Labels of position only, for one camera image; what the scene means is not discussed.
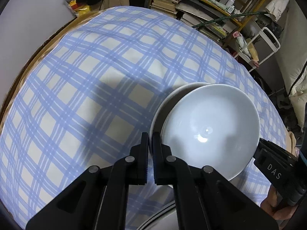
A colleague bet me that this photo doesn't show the right hand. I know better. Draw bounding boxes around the right hand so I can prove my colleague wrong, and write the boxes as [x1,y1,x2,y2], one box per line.
[260,185,298,220]

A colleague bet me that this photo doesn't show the blue white plaid tablecloth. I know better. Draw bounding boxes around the blue white plaid tablecloth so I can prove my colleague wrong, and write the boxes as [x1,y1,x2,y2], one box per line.
[1,6,291,228]

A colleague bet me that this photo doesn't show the white utility cart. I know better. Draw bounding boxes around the white utility cart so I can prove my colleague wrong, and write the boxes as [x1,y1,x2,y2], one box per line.
[233,27,281,72]

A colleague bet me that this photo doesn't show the large white bowl red mark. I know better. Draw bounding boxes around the large white bowl red mark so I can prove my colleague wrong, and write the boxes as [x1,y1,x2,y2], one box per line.
[137,200,179,230]

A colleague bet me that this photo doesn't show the stack of books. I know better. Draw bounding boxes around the stack of books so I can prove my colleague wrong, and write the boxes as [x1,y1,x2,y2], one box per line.
[149,0,181,18]

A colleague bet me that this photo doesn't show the yellow snack bag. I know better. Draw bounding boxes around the yellow snack bag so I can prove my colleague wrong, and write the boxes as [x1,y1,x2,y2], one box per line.
[69,0,91,17]

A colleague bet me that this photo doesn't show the white plate red seal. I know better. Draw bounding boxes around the white plate red seal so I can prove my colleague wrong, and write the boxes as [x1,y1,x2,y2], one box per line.
[149,82,209,153]

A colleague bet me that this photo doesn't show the wooden bookshelf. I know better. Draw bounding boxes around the wooden bookshelf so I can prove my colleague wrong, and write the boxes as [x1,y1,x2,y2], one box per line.
[148,0,266,47]

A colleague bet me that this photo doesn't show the green pole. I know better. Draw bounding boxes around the green pole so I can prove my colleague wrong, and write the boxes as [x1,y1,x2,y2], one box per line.
[192,11,269,29]

